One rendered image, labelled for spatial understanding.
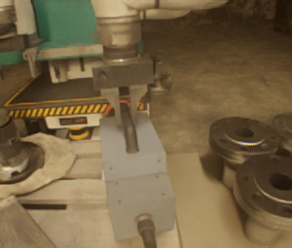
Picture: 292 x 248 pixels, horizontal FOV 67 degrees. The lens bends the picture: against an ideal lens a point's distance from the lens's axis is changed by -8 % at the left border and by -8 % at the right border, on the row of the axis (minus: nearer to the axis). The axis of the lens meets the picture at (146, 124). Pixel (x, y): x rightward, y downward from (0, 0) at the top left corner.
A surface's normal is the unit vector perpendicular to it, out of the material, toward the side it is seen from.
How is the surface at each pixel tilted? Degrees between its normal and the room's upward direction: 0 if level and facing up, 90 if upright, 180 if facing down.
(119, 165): 90
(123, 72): 90
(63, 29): 90
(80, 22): 90
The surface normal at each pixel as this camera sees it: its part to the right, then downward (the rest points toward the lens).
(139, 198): -0.04, -0.87
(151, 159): 0.20, 0.47
